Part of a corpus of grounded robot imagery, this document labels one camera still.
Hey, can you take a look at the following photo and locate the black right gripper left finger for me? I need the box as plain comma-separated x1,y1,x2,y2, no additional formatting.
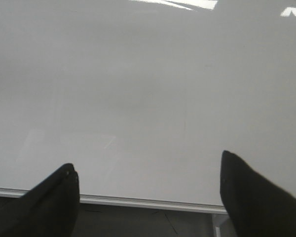
0,163,80,237

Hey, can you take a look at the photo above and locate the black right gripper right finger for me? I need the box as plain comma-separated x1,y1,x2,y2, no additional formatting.
220,150,296,237

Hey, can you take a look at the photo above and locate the grey metal whiteboard stand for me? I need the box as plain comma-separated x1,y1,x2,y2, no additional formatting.
212,214,229,237

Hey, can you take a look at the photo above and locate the white whiteboard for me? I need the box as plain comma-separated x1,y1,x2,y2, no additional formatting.
0,0,296,214

